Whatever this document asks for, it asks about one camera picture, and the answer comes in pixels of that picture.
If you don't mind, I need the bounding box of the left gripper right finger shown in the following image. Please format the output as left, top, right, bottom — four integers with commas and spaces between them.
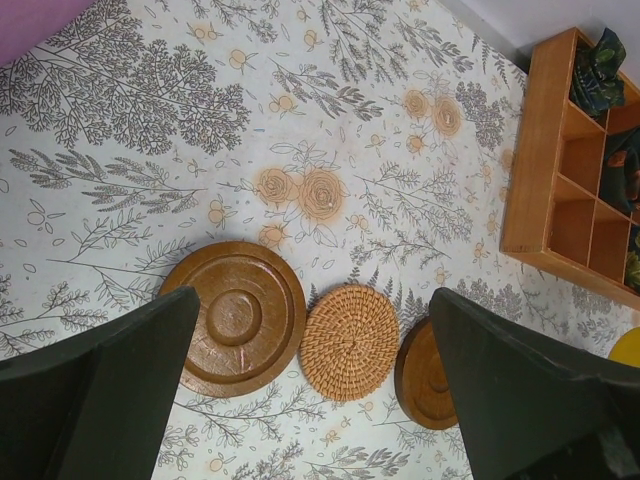
429, 288, 639, 479

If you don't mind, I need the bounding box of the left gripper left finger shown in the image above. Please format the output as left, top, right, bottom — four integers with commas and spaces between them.
1, 287, 200, 479

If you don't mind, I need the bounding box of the dark brown wooden coaster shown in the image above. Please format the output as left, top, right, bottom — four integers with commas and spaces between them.
394, 317, 458, 430
159, 241, 306, 398

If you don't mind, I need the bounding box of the yellow mug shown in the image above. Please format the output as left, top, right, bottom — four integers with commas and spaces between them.
608, 327, 640, 368

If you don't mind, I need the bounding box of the woven rattan coaster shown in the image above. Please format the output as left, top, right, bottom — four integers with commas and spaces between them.
299, 285, 400, 402

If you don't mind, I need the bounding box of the orange compartment organizer box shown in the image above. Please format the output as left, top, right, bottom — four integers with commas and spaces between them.
500, 27, 639, 309

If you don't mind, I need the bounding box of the rolled dark sock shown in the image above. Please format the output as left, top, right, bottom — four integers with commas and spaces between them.
569, 28, 626, 119
599, 127, 639, 215

